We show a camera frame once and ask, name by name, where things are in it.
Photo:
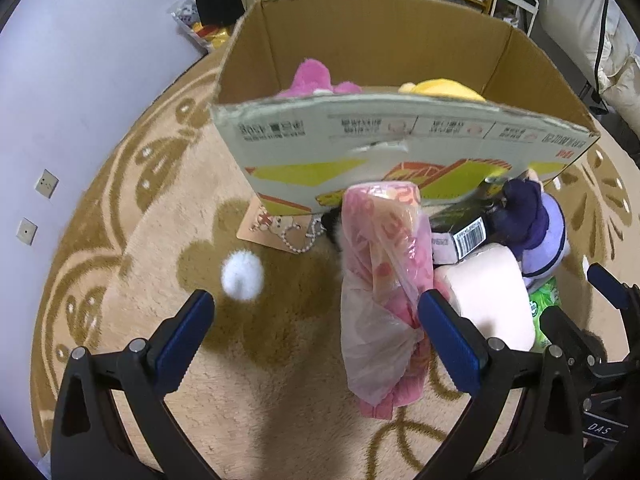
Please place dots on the white trolley cart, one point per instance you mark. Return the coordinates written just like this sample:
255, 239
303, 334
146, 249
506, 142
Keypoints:
517, 5

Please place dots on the black and white plush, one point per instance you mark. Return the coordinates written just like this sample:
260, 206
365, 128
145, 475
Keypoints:
331, 221

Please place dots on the green packet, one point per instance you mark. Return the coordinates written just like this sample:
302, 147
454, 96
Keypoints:
542, 300

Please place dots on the black packet with barcode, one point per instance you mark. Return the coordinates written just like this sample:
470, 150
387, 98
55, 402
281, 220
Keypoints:
450, 240

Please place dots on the pink plush toy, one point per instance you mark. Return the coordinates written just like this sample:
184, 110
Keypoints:
310, 77

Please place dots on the pink cloth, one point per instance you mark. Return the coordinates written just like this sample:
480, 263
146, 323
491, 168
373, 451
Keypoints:
380, 260

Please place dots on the white padded recliner chair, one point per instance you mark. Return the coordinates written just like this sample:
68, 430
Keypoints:
575, 10

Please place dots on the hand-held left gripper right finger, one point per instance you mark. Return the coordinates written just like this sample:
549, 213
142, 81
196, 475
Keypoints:
450, 345

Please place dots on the beige patterned blanket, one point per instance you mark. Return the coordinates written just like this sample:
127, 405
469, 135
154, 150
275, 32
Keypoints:
150, 260

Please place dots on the clear plastic bag of things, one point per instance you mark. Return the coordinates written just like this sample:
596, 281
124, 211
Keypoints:
192, 15

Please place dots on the printed cardboard box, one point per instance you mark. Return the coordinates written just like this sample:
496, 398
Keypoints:
300, 35

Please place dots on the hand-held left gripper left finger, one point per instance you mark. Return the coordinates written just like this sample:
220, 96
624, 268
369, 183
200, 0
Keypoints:
182, 340

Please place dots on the white wall socket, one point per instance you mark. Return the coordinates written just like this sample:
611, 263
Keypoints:
47, 182
26, 231

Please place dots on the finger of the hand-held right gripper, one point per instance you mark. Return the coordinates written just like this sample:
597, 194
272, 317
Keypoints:
570, 332
607, 280

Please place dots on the purple plush doll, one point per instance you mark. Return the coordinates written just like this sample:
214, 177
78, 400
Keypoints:
545, 225

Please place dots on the white fluffy ball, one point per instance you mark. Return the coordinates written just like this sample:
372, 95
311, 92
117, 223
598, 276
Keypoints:
242, 276

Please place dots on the yellow plush toy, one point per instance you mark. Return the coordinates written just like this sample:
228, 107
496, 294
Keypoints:
445, 87

